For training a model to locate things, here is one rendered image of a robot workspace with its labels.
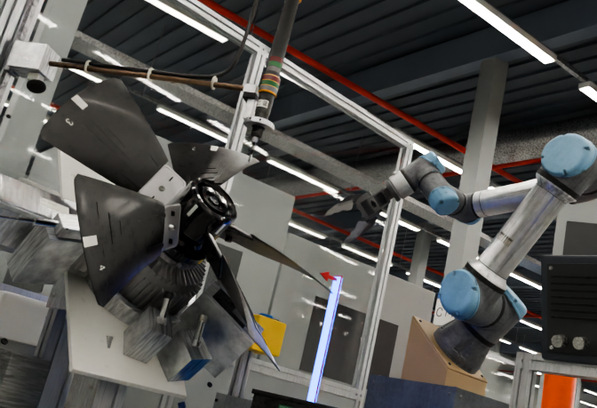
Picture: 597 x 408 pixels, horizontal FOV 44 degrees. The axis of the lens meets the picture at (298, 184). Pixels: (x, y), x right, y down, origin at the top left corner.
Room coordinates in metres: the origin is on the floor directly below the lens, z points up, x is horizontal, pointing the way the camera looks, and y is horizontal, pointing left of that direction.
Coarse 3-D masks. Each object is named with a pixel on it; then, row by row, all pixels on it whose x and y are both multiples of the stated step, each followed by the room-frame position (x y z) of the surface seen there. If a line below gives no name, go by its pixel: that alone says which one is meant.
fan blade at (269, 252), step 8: (256, 240) 1.58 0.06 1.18; (248, 248) 1.68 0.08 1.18; (256, 248) 1.66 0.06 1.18; (264, 248) 1.62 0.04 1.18; (272, 248) 1.58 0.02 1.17; (264, 256) 1.73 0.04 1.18; (272, 256) 1.68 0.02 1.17; (280, 256) 1.62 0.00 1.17; (288, 264) 1.69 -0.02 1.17; (296, 264) 1.60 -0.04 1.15; (304, 272) 1.65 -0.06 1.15; (328, 288) 1.64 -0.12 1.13
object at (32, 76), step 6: (30, 72) 1.74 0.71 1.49; (30, 78) 1.73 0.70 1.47; (36, 78) 1.73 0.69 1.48; (42, 78) 1.75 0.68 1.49; (30, 84) 1.73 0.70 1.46; (36, 84) 1.72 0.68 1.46; (42, 84) 1.73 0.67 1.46; (30, 90) 1.74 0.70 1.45; (36, 90) 1.73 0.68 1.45; (42, 90) 1.73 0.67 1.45
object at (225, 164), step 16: (176, 144) 1.76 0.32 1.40; (192, 144) 1.76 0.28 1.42; (176, 160) 1.71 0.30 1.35; (192, 160) 1.70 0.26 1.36; (208, 160) 1.70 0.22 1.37; (224, 160) 1.70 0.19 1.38; (240, 160) 1.72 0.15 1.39; (256, 160) 1.76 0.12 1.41; (192, 176) 1.64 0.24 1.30; (208, 176) 1.63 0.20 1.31; (224, 176) 1.63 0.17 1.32
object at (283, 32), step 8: (288, 0) 1.57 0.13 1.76; (296, 0) 1.57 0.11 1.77; (288, 8) 1.57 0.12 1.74; (296, 8) 1.58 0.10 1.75; (288, 16) 1.57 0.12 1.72; (280, 24) 1.57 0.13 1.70; (288, 24) 1.57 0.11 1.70; (280, 32) 1.57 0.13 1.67; (288, 32) 1.57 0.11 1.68; (280, 40) 1.57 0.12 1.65; (288, 40) 1.58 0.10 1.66; (272, 48) 1.58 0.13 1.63; (280, 48) 1.57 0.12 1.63; (280, 56) 1.57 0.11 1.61; (272, 72) 1.57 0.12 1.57
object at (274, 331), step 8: (256, 320) 1.96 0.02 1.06; (264, 320) 1.96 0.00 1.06; (272, 320) 1.98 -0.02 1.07; (264, 328) 1.97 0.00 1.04; (272, 328) 1.98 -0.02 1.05; (280, 328) 2.00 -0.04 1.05; (264, 336) 1.97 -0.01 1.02; (272, 336) 1.99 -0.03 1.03; (280, 336) 2.00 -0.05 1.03; (256, 344) 1.96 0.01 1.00; (272, 344) 1.99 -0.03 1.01; (280, 344) 2.01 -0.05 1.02; (256, 352) 2.03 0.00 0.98; (272, 352) 2.00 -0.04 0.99
